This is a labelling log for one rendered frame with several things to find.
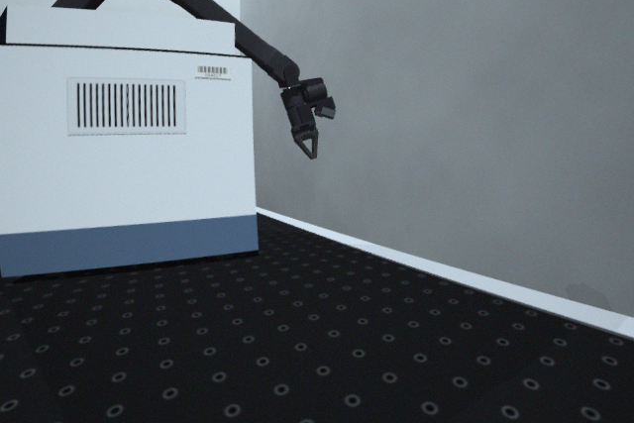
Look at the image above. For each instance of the dark patterned carpet floor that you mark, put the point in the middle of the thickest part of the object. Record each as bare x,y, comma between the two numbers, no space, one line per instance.
305,330

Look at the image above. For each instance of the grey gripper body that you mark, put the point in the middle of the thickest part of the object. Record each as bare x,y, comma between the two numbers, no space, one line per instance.
295,120

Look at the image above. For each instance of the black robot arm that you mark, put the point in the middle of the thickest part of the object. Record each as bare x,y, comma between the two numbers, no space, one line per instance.
265,56

